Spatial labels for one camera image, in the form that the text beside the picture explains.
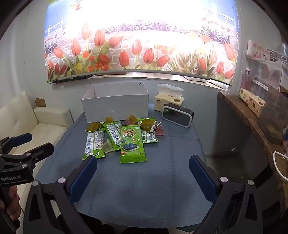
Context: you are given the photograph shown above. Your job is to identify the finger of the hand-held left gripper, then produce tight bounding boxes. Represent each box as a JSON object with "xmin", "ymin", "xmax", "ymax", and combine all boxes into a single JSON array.
[
  {"xmin": 0, "ymin": 143, "xmax": 55, "ymax": 169},
  {"xmin": 0, "ymin": 132, "xmax": 32, "ymax": 156}
]

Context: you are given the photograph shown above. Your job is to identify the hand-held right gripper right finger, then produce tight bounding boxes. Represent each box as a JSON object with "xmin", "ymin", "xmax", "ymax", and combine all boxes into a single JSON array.
[{"xmin": 189, "ymin": 155, "xmax": 264, "ymax": 234}]

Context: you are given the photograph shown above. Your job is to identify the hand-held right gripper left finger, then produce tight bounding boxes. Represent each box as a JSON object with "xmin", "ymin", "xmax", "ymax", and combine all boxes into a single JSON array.
[{"xmin": 22, "ymin": 155, "xmax": 98, "ymax": 234}]

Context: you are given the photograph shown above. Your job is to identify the white cardboard box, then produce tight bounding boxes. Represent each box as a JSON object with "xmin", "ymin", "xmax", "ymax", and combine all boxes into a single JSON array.
[{"xmin": 81, "ymin": 81, "xmax": 150, "ymax": 123}]

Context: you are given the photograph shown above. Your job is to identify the person's left hand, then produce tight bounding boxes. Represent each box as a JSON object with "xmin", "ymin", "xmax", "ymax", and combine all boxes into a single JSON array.
[{"xmin": 7, "ymin": 186, "xmax": 22, "ymax": 220}]

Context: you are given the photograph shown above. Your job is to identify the white leather sofa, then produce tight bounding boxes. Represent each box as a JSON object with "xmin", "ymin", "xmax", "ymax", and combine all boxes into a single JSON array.
[{"xmin": 0, "ymin": 91, "xmax": 74, "ymax": 216}]

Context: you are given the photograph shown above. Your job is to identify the clear jelly cup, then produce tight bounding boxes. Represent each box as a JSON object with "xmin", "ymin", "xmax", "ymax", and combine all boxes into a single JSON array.
[{"xmin": 102, "ymin": 139, "xmax": 116, "ymax": 153}]

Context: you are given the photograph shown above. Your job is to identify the blue tablecloth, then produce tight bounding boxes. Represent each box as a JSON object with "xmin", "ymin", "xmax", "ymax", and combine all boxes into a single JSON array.
[{"xmin": 34, "ymin": 108, "xmax": 214, "ymax": 225}]

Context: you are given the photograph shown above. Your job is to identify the large green seaweed packet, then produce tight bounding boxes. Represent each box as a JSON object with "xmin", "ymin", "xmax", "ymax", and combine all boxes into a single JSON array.
[{"xmin": 119, "ymin": 125, "xmax": 148, "ymax": 163}]

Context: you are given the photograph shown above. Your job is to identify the black digital clock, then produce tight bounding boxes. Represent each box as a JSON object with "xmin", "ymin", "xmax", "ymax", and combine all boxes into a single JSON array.
[{"xmin": 162, "ymin": 104, "xmax": 195, "ymax": 128}]

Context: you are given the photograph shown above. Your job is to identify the brown stone counter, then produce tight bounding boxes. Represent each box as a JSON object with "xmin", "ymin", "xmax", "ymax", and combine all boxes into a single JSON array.
[{"xmin": 217, "ymin": 91, "xmax": 288, "ymax": 203}]

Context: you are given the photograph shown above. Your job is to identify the patterned beige tissue pack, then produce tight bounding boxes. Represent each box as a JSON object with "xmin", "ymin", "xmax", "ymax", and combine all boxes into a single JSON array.
[{"xmin": 238, "ymin": 88, "xmax": 265, "ymax": 118}]

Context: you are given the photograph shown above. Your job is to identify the dark clear container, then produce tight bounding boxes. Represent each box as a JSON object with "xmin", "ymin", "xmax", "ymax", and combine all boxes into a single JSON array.
[{"xmin": 256, "ymin": 84, "xmax": 288, "ymax": 144}]

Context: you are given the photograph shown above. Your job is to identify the white window sill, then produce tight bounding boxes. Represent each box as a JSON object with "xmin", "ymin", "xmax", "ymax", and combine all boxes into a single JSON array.
[{"xmin": 54, "ymin": 71, "xmax": 233, "ymax": 87}]

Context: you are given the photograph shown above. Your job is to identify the clear plastic organizer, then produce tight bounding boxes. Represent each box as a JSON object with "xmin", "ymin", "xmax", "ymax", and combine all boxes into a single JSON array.
[{"xmin": 245, "ymin": 43, "xmax": 288, "ymax": 95}]

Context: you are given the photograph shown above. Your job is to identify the floral tissue pack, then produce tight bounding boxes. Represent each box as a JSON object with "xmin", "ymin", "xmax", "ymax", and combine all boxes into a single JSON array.
[{"xmin": 247, "ymin": 40, "xmax": 271, "ymax": 61}]

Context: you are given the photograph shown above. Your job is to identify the tulip printed roller blind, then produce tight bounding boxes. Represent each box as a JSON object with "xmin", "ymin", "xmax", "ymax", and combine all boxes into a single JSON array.
[{"xmin": 44, "ymin": 0, "xmax": 239, "ymax": 84}]

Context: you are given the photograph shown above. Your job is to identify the white cable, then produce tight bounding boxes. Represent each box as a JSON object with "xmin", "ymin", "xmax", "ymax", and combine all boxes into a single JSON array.
[{"xmin": 273, "ymin": 151, "xmax": 288, "ymax": 181}]

